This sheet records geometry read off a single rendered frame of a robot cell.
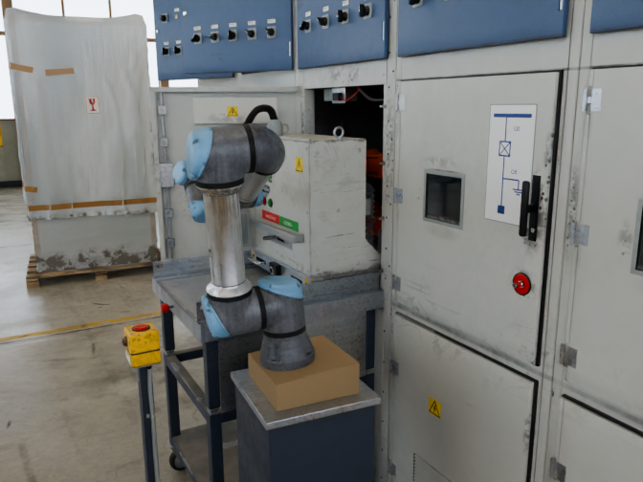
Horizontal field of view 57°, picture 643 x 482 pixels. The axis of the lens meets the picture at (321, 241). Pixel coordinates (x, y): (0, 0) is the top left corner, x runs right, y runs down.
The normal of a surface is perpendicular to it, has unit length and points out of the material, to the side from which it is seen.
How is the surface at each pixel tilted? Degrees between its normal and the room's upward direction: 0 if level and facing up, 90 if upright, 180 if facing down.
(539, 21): 90
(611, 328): 90
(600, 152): 90
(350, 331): 90
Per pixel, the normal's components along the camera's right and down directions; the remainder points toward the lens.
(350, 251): 0.48, 0.19
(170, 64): -0.61, 0.18
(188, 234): 0.19, 0.21
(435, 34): -0.87, 0.11
